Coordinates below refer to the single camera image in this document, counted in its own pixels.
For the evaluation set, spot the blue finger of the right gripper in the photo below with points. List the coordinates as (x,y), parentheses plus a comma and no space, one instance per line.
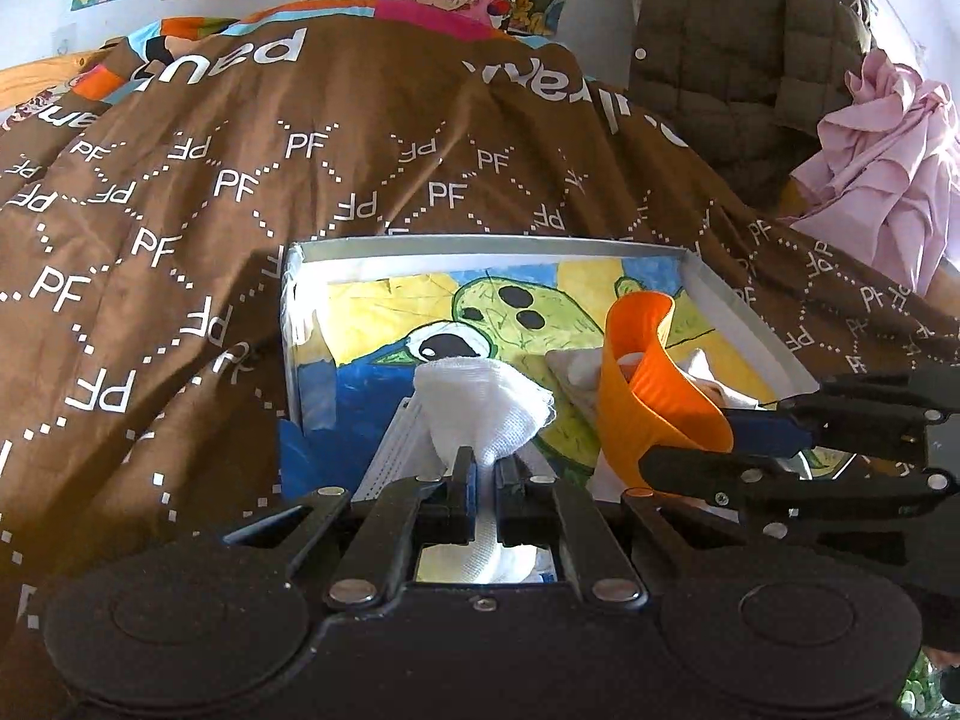
(767,433)
(759,485)

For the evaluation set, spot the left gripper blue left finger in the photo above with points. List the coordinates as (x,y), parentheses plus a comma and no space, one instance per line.
(462,503)

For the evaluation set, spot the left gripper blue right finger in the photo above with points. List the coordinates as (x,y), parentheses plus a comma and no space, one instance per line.
(511,506)

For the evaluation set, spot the white fluffy cloth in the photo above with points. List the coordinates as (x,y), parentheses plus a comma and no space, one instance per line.
(490,408)

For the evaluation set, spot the orange silicone cup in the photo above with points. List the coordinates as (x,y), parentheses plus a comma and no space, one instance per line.
(644,400)

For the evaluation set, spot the grey drawstring pouch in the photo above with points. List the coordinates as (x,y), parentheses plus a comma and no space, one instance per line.
(578,372)

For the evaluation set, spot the white blue small box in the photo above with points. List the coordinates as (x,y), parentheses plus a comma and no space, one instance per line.
(406,451)

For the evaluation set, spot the grey tray with drawing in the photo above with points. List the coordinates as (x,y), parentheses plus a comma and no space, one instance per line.
(359,315)

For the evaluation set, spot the pink shirt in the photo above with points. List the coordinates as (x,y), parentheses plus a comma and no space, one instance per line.
(883,187)

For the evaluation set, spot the jar of green stars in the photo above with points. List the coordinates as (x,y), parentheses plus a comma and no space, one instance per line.
(930,692)

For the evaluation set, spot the brown quilted jacket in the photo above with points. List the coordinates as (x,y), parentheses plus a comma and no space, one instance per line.
(745,82)

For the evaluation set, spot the brown PF patterned blanket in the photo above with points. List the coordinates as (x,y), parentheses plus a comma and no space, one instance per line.
(142,244)

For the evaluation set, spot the colourful striped bedsheet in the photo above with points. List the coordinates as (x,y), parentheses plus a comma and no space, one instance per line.
(213,45)

